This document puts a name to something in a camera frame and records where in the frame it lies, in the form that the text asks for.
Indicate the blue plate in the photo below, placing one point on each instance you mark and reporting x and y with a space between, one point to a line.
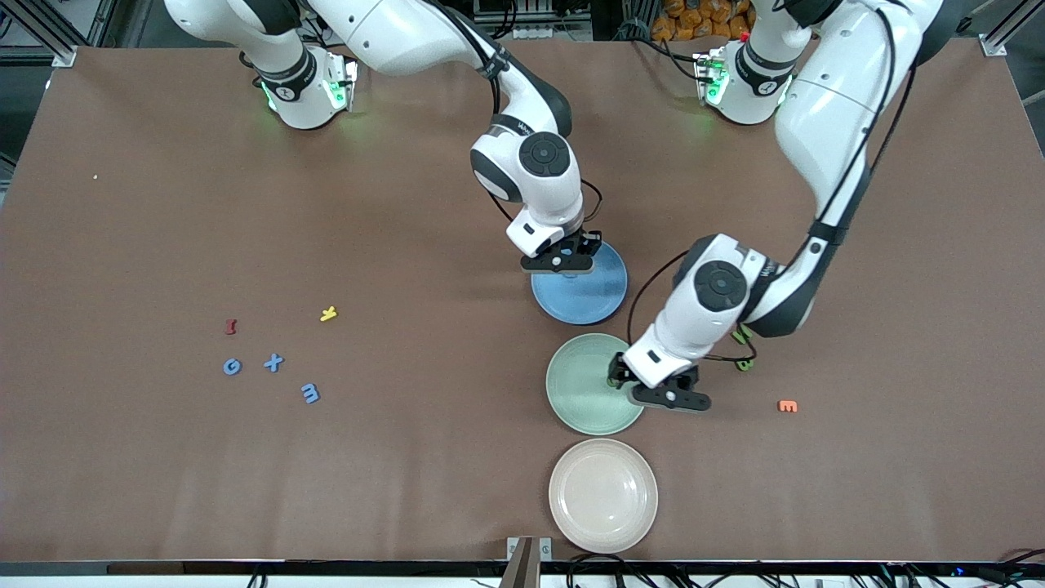
580 298

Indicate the blue foam letter X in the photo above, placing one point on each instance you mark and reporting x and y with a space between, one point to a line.
273 363

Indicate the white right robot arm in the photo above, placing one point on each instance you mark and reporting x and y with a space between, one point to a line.
555 196

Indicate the pile of orange objects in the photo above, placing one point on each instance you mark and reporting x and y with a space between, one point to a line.
694 16

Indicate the blue foam letter E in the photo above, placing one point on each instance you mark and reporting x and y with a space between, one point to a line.
310 394

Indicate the green foam letter B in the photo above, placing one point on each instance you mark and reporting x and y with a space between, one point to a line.
744 365

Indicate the brown table cover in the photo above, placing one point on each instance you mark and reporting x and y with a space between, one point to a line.
408 449

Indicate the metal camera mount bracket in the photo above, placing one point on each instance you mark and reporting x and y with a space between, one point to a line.
522 563

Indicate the blue foam letter G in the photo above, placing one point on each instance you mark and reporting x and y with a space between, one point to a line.
226 367

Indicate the yellow foam letter Y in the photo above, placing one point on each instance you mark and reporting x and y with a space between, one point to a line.
328 314

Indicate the white power strip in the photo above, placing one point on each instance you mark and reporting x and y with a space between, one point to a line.
551 33

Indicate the aluminium frame post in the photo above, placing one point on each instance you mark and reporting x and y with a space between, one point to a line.
994 45
64 55

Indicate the black table edge rail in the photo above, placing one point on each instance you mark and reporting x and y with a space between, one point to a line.
326 567

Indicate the green plate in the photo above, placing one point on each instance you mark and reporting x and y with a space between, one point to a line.
580 384

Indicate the green foam letter N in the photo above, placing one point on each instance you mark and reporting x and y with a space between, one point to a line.
743 335

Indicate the beige plate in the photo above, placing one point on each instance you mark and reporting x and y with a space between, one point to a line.
603 496

